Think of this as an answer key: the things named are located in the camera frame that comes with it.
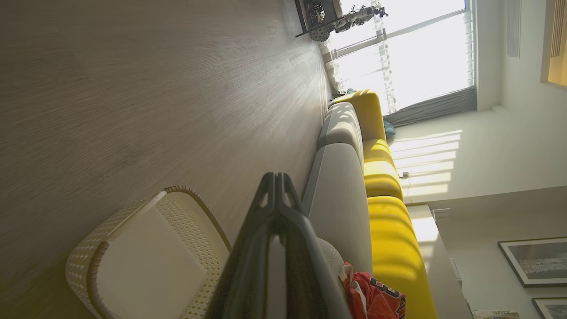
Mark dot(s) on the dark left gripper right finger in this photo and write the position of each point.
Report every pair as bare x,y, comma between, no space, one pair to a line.
305,274

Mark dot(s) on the teal cushion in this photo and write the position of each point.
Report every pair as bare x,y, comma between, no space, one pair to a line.
389,129

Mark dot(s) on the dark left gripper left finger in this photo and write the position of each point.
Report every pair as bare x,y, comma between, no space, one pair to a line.
248,274

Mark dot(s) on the grey fabric sofa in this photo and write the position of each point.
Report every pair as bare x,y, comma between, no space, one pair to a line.
336,199

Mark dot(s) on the small framed picture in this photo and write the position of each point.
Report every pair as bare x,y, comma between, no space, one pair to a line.
553,309

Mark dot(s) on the white woven laundry basket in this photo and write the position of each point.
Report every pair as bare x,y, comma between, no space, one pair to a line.
186,230

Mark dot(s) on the white wall vent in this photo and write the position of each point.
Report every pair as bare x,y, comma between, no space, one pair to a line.
514,26

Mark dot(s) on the grey curtain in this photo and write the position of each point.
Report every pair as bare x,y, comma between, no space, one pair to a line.
438,104

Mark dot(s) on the background wheeled robot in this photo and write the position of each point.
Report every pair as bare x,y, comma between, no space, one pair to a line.
321,13

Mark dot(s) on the white side cabinet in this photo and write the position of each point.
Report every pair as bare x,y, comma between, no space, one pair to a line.
436,266

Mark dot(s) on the wooden slatted panel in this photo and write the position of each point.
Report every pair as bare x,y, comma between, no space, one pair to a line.
557,40

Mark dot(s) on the printed newspaper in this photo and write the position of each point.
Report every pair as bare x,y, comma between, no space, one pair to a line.
496,314

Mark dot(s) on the large bright window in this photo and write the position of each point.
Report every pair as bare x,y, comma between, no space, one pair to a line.
425,48

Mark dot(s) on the white wall plug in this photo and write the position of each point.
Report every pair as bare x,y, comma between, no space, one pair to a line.
404,174

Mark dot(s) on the red and white basketball jersey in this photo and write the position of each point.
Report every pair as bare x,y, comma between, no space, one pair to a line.
376,301

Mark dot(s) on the large framed picture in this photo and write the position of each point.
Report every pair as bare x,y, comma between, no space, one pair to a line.
538,261

